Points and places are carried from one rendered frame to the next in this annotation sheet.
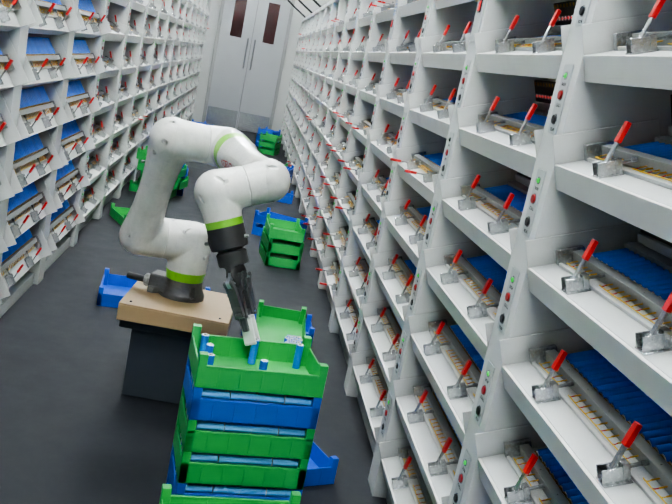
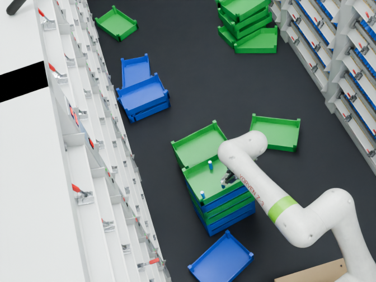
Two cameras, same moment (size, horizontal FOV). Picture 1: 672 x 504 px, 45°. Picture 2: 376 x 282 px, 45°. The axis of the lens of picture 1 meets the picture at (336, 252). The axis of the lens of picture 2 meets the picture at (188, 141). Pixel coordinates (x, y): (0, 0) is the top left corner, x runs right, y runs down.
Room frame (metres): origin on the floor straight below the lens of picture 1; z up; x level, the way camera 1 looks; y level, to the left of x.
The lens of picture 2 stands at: (2.98, 0.09, 2.45)
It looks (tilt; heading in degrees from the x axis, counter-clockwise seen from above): 56 degrees down; 183
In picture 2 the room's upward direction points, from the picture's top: 15 degrees counter-clockwise
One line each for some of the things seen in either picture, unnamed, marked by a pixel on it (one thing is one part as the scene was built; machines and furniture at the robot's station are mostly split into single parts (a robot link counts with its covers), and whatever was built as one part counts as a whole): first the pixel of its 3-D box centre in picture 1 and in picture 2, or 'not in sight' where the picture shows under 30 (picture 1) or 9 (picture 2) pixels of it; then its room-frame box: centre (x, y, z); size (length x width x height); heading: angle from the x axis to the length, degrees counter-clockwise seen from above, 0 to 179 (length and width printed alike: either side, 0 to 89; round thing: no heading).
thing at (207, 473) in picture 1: (239, 450); (221, 195); (1.84, 0.13, 0.20); 0.30 x 0.20 x 0.08; 107
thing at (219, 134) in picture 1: (229, 149); (296, 224); (2.35, 0.36, 0.86); 0.18 x 0.13 x 0.12; 24
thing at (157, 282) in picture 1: (166, 283); not in sight; (2.58, 0.52, 0.36); 0.26 x 0.15 x 0.06; 85
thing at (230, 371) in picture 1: (256, 359); (217, 174); (1.84, 0.13, 0.44); 0.30 x 0.20 x 0.08; 107
